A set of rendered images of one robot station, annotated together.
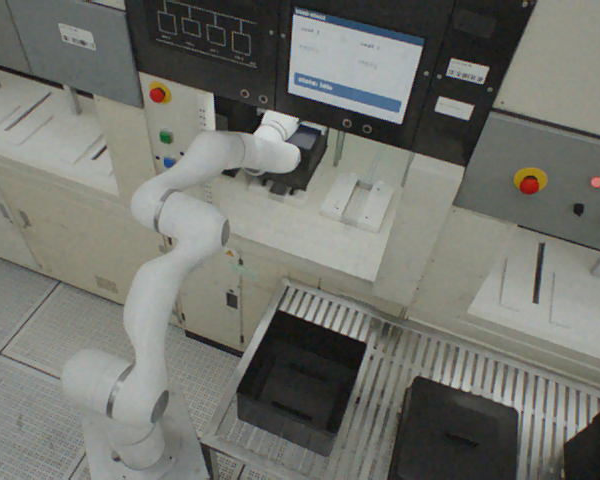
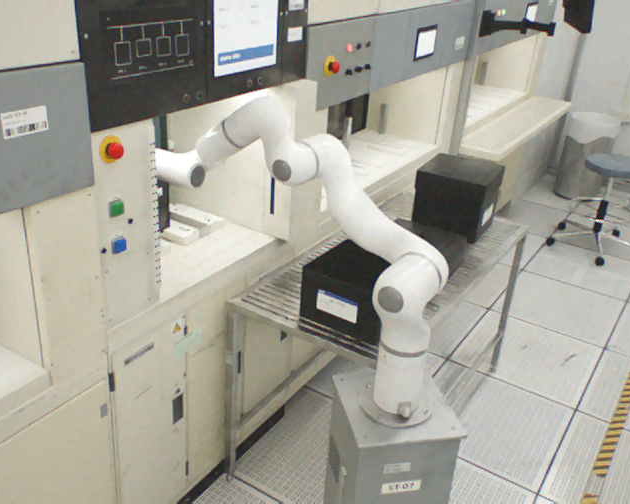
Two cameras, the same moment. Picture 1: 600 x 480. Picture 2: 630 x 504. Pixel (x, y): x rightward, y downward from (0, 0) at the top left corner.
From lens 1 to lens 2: 1.84 m
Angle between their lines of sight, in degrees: 62
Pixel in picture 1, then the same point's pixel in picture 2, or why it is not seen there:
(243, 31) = (183, 31)
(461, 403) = not seen: hidden behind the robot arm
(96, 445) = (390, 433)
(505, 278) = not seen: hidden behind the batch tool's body
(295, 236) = (204, 261)
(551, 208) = (338, 81)
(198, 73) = (149, 99)
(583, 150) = (341, 30)
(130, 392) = (432, 252)
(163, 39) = (119, 75)
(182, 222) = (327, 146)
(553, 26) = not seen: outside the picture
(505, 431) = (412, 225)
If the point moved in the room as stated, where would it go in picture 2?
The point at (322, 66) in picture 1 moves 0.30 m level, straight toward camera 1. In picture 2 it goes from (233, 38) to (339, 52)
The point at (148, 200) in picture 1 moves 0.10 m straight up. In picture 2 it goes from (302, 148) to (304, 105)
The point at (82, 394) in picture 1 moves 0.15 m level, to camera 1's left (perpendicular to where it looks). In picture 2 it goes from (426, 281) to (418, 314)
